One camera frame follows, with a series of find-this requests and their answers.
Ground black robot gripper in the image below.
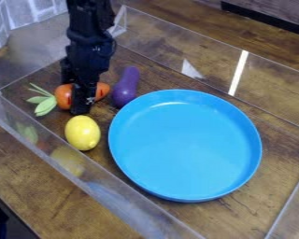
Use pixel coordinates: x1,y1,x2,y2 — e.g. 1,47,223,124
60,0,116,115

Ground orange toy carrot green leaves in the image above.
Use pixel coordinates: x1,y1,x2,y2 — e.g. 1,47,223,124
27,81,112,118

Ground purple toy eggplant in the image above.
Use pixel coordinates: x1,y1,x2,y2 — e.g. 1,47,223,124
112,66,140,108

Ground yellow toy lemon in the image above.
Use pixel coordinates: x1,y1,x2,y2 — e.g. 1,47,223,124
66,115,102,151

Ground blue round plate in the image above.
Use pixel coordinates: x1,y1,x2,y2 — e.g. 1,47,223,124
108,90,262,203

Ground clear acrylic front barrier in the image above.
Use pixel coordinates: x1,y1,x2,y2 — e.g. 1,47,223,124
0,93,206,239

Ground clear acrylic barrier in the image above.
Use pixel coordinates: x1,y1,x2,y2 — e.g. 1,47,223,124
114,0,299,126
0,93,206,239

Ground clear acrylic back barrier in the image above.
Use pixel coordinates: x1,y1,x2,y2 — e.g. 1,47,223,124
114,0,299,126

